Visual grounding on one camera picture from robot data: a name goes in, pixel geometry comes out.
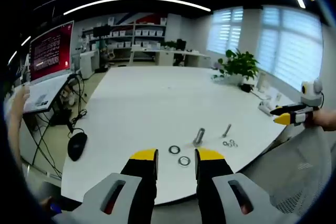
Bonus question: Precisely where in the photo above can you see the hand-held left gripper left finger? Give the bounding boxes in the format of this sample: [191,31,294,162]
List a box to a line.
[52,148,160,224]

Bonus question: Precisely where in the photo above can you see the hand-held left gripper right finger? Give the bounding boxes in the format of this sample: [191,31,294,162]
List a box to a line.
[194,148,300,224]

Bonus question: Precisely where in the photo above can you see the large steel threaded stud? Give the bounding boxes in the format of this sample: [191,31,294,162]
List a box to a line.
[193,127,206,147]

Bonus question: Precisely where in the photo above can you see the person's right hand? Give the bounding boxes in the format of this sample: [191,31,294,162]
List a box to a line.
[312,108,329,130]

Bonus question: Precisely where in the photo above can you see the white handheld controller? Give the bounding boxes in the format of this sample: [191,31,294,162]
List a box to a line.
[258,100,275,116]

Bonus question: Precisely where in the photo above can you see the wide window with blinds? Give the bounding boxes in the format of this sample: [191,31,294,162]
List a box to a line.
[258,5,324,91]

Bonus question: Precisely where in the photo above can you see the grey mesh office chair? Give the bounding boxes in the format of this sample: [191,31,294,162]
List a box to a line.
[262,123,333,217]

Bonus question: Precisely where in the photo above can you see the potted green plant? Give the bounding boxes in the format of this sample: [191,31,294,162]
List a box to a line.
[217,48,260,86]

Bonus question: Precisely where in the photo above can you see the black computer mouse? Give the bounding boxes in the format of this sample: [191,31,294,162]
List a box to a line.
[67,132,88,162]

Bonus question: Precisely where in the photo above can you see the narrow window with blinds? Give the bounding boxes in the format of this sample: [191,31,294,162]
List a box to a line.
[206,6,245,55]

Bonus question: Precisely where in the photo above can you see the white side desk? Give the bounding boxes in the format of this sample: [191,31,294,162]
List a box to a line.
[22,73,73,115]

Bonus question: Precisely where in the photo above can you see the white long workbench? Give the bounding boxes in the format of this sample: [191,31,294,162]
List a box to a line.
[130,45,211,67]

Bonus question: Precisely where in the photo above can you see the white low cabinet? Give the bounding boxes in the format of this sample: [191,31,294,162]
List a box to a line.
[78,49,101,79]

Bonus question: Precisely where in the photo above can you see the white storage shelf unit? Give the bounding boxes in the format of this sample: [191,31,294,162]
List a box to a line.
[82,17,169,61]

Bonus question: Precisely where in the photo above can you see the red screen computer monitor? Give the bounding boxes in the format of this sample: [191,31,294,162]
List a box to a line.
[28,20,75,83]

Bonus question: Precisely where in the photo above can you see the black screen on stand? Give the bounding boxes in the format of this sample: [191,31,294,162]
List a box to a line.
[93,24,111,50]

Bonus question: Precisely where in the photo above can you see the black cable bundle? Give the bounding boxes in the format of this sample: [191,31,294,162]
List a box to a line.
[31,73,89,180]

